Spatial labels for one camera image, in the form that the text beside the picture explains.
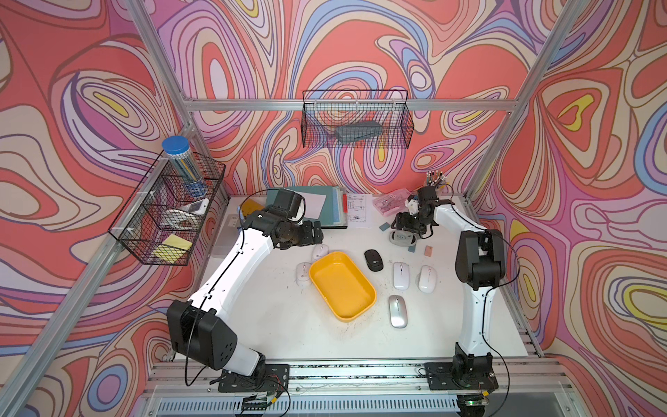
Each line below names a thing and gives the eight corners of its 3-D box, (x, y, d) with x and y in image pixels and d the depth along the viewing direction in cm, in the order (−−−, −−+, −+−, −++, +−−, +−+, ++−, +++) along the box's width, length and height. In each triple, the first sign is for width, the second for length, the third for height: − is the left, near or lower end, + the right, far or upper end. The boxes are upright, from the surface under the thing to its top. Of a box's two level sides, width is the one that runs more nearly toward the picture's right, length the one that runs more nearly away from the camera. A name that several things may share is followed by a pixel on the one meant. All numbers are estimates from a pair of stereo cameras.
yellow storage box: (340, 331, 84) (340, 325, 79) (303, 273, 98) (301, 264, 93) (379, 305, 90) (381, 297, 85) (339, 253, 103) (339, 244, 98)
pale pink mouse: (415, 290, 92) (417, 288, 90) (417, 266, 99) (418, 263, 97) (434, 295, 91) (436, 292, 89) (434, 269, 98) (436, 267, 96)
